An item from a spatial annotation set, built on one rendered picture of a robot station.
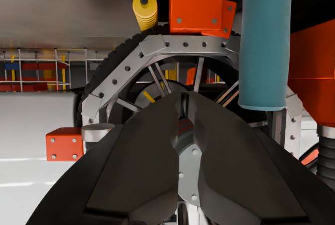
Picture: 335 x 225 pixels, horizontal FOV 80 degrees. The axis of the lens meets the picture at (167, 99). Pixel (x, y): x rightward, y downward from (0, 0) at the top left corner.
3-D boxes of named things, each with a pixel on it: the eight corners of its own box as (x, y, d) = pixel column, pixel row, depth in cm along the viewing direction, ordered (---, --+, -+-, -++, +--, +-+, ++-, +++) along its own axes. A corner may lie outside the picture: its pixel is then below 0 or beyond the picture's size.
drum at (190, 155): (164, 114, 55) (164, 164, 57) (168, 136, 34) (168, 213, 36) (215, 114, 56) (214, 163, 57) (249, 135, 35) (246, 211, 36)
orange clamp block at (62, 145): (92, 126, 56) (60, 127, 56) (82, 134, 48) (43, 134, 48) (93, 151, 57) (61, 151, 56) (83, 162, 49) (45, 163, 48)
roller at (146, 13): (141, 24, 73) (142, 40, 74) (130, -14, 44) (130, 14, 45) (157, 24, 74) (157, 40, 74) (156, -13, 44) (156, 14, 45)
